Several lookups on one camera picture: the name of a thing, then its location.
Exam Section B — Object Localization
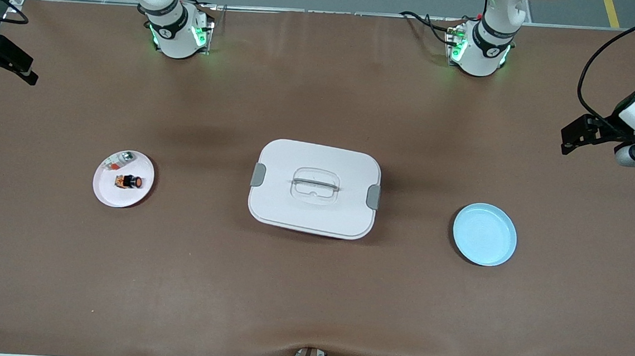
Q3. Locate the orange push-button switch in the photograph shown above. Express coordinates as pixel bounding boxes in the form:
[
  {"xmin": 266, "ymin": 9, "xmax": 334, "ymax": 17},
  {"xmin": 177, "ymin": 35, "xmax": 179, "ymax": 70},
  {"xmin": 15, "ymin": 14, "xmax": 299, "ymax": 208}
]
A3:
[{"xmin": 114, "ymin": 173, "xmax": 144, "ymax": 191}]

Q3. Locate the pink round plate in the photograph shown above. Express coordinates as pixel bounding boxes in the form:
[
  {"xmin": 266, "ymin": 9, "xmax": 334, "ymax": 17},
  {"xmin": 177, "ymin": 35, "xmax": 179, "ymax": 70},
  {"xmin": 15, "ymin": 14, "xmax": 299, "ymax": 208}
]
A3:
[{"xmin": 91, "ymin": 148, "xmax": 157, "ymax": 211}]

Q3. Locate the brown table mat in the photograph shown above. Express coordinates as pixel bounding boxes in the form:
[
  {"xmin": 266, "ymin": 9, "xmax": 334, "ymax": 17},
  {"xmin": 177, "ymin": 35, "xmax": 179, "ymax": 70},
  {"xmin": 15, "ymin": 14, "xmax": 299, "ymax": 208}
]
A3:
[{"xmin": 0, "ymin": 0, "xmax": 635, "ymax": 356}]

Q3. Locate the light blue round plate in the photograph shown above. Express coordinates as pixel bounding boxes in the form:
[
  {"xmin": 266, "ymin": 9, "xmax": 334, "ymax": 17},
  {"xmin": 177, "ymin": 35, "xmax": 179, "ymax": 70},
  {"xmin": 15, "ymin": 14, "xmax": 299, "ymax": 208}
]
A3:
[{"xmin": 450, "ymin": 201, "xmax": 520, "ymax": 269}]

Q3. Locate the black cable on table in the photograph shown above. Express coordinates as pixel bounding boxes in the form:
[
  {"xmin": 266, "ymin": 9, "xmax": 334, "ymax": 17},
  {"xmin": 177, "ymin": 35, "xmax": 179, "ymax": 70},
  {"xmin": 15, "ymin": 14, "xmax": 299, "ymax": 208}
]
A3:
[{"xmin": 398, "ymin": 11, "xmax": 455, "ymax": 46}]

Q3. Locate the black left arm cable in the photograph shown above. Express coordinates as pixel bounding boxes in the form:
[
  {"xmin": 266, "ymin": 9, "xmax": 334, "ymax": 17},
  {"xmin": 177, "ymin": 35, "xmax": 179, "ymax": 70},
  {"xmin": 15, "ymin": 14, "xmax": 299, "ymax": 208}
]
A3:
[{"xmin": 574, "ymin": 6, "xmax": 635, "ymax": 131}]

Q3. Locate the white lidded storage box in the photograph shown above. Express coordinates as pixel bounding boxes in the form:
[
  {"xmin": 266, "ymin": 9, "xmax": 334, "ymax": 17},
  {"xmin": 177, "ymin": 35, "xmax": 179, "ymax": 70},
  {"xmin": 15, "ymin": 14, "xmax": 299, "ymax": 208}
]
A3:
[{"xmin": 245, "ymin": 136, "xmax": 384, "ymax": 242}]

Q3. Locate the silver table edge rail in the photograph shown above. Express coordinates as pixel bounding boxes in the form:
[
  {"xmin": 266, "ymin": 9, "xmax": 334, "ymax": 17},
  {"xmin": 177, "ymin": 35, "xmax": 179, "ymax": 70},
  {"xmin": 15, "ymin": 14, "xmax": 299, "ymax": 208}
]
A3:
[{"xmin": 36, "ymin": 0, "xmax": 635, "ymax": 42}]

